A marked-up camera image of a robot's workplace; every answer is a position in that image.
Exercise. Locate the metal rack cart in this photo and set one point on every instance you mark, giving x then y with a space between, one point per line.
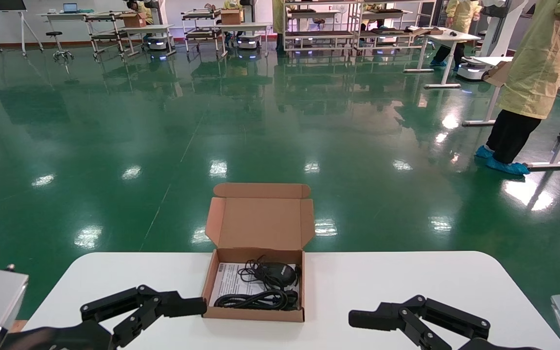
202 33
107 35

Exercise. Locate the seated person in yellow gown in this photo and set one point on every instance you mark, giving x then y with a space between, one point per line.
144 12
233 5

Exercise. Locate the brown cardboard storage box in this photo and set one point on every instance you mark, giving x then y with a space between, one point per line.
260 223

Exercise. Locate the white desk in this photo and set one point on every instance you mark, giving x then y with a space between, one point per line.
66 15

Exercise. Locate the white table with white legs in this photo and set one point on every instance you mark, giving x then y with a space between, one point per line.
455 37

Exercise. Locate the large metal shelf rack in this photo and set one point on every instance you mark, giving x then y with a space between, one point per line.
319 34
389 31

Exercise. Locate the open cardboard box with hanging lid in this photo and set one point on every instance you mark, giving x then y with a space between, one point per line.
496 74

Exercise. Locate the white robot base blue light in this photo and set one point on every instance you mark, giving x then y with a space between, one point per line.
249 43
157 43

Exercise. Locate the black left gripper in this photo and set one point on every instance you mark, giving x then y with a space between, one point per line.
66 338

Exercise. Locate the person yellow gown blue shoe covers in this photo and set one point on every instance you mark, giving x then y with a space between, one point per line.
537 58

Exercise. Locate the black stool with wheels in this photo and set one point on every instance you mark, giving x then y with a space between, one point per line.
54 33

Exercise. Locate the open laptop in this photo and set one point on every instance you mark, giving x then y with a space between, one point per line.
70 8

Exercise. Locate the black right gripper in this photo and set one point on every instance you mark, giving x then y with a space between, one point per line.
484 345

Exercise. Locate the white wheeled robot with column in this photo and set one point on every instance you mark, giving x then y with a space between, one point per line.
501 29

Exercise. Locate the flat cardboard box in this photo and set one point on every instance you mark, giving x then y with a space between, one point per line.
426 31

